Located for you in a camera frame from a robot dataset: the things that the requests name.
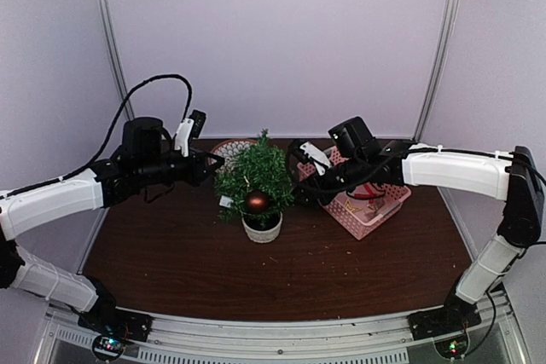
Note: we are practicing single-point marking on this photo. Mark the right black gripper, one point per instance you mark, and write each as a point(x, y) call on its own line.
point(312, 193)

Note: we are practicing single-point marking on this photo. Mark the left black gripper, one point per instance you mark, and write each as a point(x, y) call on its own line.
point(197, 173)

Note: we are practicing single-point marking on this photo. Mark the white battery box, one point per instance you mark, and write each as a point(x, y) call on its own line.
point(225, 201)

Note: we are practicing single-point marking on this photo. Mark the small green christmas tree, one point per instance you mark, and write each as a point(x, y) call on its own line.
point(254, 187)

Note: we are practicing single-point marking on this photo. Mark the red bauble ornament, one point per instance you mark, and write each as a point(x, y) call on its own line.
point(257, 202)

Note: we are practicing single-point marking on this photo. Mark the pink plastic basket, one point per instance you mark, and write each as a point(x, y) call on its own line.
point(371, 216)

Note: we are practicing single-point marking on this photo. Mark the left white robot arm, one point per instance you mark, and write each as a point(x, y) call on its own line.
point(147, 157)

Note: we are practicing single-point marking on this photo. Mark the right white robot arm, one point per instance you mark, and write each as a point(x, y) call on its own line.
point(510, 177)

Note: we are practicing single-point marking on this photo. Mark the flower pattern plate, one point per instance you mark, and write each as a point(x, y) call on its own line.
point(229, 149)

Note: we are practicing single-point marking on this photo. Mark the gold star ornament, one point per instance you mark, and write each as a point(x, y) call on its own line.
point(351, 208)

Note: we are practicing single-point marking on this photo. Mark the red ribbon bow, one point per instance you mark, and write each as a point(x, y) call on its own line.
point(367, 192)

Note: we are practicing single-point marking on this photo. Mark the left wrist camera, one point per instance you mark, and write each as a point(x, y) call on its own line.
point(189, 129)

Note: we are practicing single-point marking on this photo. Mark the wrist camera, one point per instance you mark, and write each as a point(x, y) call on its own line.
point(313, 155)
point(189, 129)

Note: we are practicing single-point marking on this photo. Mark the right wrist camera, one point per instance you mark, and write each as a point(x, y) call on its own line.
point(313, 155)

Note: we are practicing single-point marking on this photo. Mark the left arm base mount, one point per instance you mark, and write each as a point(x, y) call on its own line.
point(116, 328)

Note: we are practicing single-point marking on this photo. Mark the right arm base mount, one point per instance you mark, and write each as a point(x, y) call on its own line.
point(446, 327)

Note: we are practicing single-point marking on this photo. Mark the front aluminium rail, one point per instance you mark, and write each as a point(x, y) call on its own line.
point(375, 339)

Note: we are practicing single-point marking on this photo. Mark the right aluminium frame post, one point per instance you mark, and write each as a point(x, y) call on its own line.
point(440, 55)

